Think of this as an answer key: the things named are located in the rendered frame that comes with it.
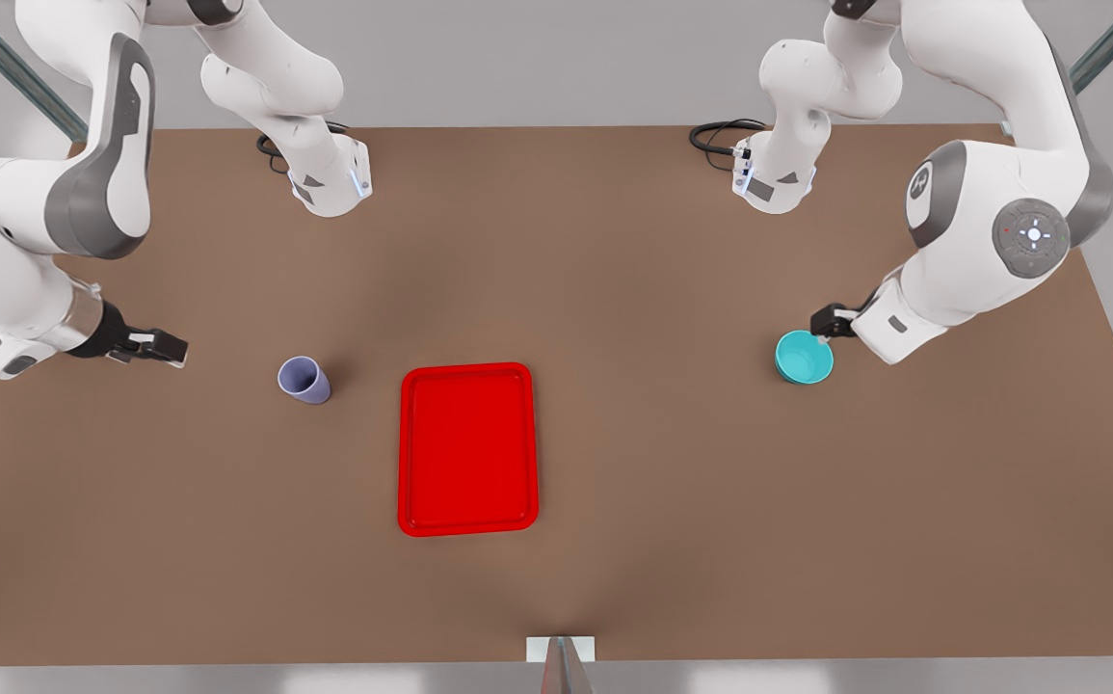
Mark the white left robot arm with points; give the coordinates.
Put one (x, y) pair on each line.
(990, 212)

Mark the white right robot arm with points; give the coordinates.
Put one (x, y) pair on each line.
(93, 183)

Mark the teal bowl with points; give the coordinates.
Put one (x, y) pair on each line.
(804, 357)

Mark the lavender cup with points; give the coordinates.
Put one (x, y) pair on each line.
(304, 379)

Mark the red tray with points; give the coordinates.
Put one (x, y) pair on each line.
(467, 449)

